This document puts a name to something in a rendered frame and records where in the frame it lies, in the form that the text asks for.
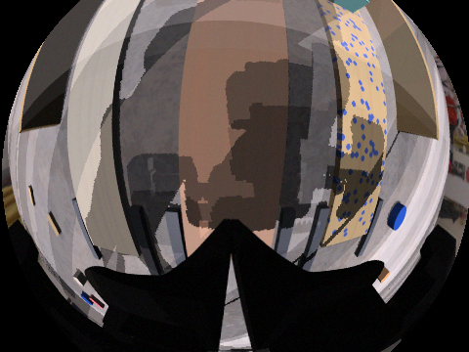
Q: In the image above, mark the small brown cube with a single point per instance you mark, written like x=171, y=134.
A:
x=385, y=274

